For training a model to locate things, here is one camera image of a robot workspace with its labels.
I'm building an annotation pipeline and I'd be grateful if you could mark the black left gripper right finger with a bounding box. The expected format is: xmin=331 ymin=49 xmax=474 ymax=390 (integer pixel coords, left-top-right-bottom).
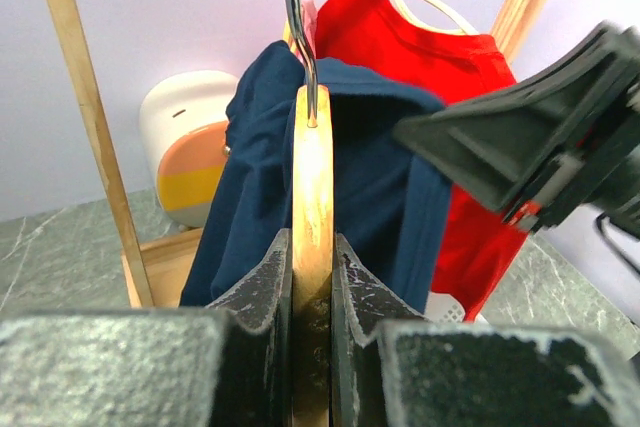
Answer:
xmin=330 ymin=236 xmax=639 ymax=426

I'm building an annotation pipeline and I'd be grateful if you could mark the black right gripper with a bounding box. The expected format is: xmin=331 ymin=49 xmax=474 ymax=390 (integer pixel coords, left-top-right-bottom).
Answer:
xmin=393 ymin=22 xmax=639 ymax=237

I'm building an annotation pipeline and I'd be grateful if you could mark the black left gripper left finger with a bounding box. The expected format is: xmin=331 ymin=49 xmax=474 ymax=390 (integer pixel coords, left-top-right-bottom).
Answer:
xmin=1 ymin=229 xmax=292 ymax=426

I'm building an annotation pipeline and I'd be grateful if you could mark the navy blue t shirt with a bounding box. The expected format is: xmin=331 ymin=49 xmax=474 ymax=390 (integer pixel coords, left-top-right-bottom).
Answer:
xmin=180 ymin=41 xmax=451 ymax=311

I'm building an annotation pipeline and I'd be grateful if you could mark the wooden hanger with metal hook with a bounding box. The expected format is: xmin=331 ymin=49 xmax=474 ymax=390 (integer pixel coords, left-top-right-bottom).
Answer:
xmin=285 ymin=0 xmax=334 ymax=426

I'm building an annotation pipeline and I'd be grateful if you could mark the red t shirt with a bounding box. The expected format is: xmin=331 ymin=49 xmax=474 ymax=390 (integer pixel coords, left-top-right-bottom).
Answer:
xmin=315 ymin=0 xmax=527 ymax=321

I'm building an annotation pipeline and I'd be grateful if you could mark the pink t shirt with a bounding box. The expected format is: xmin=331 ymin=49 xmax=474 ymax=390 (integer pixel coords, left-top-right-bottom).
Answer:
xmin=282 ymin=0 xmax=318 ymax=61

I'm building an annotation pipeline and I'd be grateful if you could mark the white plastic laundry basket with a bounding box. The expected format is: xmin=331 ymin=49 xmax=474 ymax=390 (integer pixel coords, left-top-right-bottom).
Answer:
xmin=424 ymin=292 xmax=466 ymax=323

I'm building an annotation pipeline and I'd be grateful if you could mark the white orange yellow container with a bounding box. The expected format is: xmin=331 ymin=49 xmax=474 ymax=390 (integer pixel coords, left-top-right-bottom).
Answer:
xmin=139 ymin=70 xmax=238 ymax=228

